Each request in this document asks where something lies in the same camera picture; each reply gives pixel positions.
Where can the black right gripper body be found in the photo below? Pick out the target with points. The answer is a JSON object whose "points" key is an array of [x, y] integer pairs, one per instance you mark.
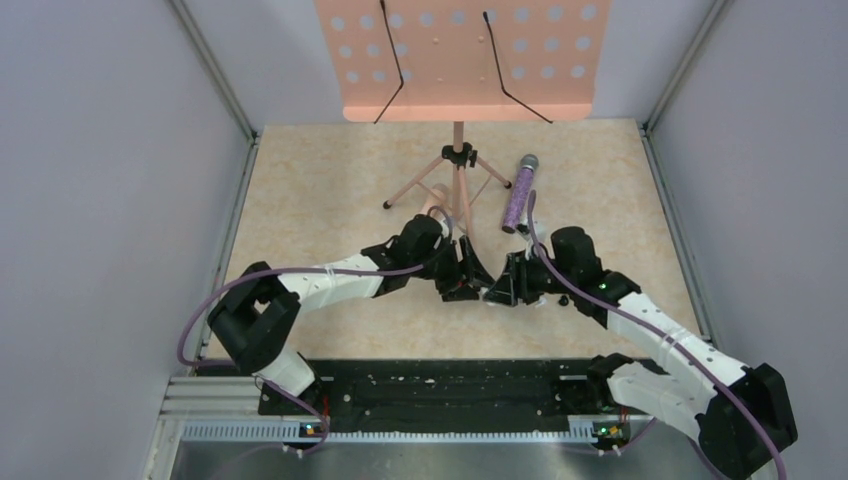
{"points": [[536, 278]]}

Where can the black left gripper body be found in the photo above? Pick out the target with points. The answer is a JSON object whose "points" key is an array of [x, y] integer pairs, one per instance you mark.
{"points": [[448, 272]]}

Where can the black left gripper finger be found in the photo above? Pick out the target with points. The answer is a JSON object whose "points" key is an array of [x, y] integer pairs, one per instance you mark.
{"points": [[475, 278], [462, 293]]}

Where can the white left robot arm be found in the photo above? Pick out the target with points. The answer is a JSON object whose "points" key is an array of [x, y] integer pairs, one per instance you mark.
{"points": [[254, 317]]}

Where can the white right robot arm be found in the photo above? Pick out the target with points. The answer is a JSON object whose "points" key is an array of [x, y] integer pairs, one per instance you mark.
{"points": [[740, 417]]}

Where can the purple glitter microphone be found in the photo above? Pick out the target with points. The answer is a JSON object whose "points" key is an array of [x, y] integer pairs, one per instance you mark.
{"points": [[521, 189]]}

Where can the pink music stand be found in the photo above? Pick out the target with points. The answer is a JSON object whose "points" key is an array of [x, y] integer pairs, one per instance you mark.
{"points": [[465, 61]]}

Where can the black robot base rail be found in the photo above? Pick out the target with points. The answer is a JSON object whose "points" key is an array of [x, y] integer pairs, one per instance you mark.
{"points": [[547, 400]]}

